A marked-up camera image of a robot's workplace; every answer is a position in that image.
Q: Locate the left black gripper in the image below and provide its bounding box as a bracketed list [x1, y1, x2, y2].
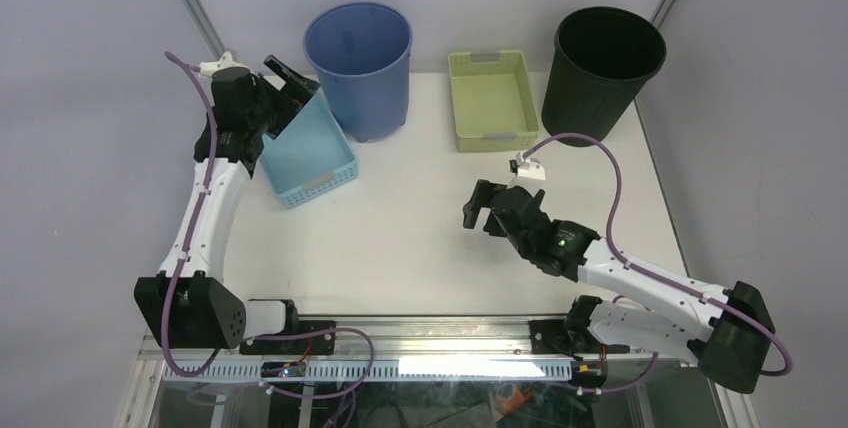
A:
[248, 56, 320, 138]

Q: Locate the large blue plastic bucket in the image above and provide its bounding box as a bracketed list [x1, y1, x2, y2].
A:
[303, 1, 413, 143]

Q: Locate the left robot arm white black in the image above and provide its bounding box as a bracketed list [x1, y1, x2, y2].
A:
[134, 52, 320, 354]

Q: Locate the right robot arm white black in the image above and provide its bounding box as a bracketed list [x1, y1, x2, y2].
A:
[462, 180, 775, 394]

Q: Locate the light blue plastic basket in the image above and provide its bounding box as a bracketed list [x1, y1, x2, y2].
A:
[259, 91, 358, 209]

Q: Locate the light green plastic basket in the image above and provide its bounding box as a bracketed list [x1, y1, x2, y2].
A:
[448, 50, 540, 153]

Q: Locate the black plastic bucket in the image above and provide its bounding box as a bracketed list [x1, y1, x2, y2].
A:
[541, 6, 667, 141]

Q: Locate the orange object under table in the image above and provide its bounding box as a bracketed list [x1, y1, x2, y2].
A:
[492, 383, 534, 416]

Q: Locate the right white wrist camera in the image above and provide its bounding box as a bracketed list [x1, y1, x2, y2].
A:
[509, 152, 546, 183]

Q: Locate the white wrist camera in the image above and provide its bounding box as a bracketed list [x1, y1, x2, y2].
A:
[509, 152, 546, 183]
[195, 51, 248, 78]

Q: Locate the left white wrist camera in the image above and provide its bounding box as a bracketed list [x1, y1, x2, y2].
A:
[195, 51, 248, 78]

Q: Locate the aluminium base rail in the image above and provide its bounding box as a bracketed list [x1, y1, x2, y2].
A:
[139, 314, 670, 373]

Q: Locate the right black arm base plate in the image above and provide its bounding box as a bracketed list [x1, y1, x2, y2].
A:
[528, 318, 583, 356]

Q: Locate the left corner aluminium post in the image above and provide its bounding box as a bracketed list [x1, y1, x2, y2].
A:
[153, 0, 230, 62]

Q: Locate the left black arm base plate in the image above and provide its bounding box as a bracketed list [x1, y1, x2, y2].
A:
[238, 319, 337, 357]

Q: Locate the white slotted cable duct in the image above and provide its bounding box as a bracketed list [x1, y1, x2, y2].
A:
[193, 355, 572, 384]

